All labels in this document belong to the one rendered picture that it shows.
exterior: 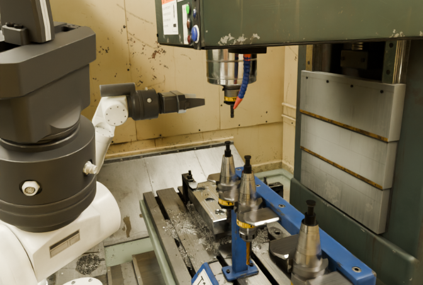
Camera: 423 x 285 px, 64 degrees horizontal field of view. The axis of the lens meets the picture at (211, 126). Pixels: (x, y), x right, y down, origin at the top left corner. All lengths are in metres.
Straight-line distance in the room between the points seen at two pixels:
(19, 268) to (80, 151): 0.12
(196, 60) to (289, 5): 1.36
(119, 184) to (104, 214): 1.63
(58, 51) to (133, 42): 1.76
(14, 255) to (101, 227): 0.08
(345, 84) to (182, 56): 1.08
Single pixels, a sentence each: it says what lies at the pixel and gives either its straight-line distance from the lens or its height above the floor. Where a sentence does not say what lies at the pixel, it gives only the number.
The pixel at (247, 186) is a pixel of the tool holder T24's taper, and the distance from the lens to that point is 0.74.
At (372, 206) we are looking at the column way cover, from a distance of 1.32.
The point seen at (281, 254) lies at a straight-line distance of 0.63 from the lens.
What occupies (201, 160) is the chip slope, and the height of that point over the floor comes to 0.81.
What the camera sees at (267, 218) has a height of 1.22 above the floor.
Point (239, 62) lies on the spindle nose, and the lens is 1.01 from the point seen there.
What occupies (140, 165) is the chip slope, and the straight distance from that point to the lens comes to 2.10.
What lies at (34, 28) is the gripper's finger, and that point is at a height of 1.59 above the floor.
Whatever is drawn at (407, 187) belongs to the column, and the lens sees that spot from 1.25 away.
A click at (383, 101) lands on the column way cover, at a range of 1.19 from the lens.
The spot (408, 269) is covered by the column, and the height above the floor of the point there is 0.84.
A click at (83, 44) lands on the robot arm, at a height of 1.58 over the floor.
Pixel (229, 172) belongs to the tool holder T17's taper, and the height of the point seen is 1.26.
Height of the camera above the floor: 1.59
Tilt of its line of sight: 16 degrees down
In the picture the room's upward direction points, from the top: 2 degrees counter-clockwise
